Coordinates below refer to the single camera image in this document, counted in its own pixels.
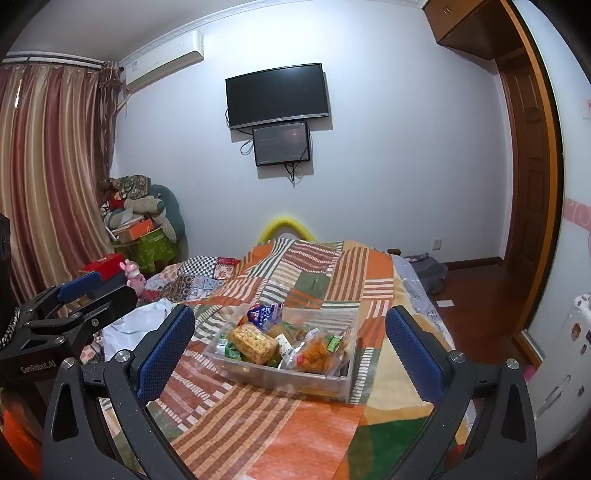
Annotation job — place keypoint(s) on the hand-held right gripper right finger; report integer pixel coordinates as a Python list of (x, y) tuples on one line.
[(411, 355)]

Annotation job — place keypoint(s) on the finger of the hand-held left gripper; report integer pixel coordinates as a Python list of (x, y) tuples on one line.
[(106, 302), (81, 282)]

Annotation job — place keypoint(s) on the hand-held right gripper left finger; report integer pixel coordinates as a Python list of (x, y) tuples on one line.
[(166, 355)]

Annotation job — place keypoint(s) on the green white snack packet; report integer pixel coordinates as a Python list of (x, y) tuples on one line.
[(228, 348)]

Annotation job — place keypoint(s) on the yellow crispy snack packet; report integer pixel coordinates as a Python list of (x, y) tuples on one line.
[(253, 344)]

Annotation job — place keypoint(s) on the orange crisps packet green label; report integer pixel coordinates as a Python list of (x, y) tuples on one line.
[(318, 355)]

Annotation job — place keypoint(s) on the blue snack bag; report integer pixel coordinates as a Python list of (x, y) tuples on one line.
[(264, 316)]

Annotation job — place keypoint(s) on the clear plastic container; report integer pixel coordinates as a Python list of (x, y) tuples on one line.
[(277, 383)]

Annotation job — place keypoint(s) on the yellow white snack packet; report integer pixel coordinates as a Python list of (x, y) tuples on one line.
[(284, 344)]

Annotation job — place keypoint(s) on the pastry packet with green print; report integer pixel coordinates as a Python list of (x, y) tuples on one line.
[(291, 328)]

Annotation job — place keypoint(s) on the red box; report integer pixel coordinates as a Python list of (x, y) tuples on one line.
[(101, 265)]

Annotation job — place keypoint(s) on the white cloth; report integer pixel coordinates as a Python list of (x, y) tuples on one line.
[(138, 323)]

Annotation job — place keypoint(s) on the pink plush toy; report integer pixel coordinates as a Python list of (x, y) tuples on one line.
[(133, 274)]

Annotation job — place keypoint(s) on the white paper sheet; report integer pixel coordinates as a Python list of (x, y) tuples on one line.
[(445, 304)]

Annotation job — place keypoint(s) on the orange bag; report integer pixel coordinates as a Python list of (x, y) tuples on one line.
[(18, 434)]

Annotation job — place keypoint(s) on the orange cardboard box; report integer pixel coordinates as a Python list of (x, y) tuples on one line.
[(136, 230)]

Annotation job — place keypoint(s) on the grey bag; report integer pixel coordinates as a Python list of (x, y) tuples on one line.
[(427, 272)]

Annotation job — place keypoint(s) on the floral checked quilt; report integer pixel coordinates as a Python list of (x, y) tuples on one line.
[(198, 277)]

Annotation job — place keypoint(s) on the striped red curtain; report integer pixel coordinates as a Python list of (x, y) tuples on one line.
[(51, 184)]

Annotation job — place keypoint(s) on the dark patterned cloth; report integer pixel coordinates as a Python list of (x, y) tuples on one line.
[(131, 184)]

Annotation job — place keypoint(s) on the grey plush toy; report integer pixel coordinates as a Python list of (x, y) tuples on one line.
[(168, 207)]

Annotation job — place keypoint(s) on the striped patchwork blanket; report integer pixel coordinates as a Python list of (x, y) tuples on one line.
[(295, 434)]

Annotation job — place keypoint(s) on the white appliance with stickers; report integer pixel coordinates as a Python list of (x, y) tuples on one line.
[(563, 369)]

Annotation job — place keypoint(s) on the yellow foam arch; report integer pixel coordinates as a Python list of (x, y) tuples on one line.
[(288, 225)]

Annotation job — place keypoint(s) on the wooden door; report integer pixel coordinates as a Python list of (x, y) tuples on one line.
[(531, 184)]

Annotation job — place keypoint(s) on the white air conditioner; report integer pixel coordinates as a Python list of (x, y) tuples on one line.
[(161, 60)]

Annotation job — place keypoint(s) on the wooden overhead cabinet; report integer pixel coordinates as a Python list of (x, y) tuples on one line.
[(466, 23)]

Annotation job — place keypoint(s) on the curtain rail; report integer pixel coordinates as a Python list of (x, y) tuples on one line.
[(51, 60)]

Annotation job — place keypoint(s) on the small wall monitor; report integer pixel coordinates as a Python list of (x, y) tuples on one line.
[(281, 143)]

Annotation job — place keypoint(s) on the black wall television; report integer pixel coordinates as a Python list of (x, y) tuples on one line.
[(277, 94)]

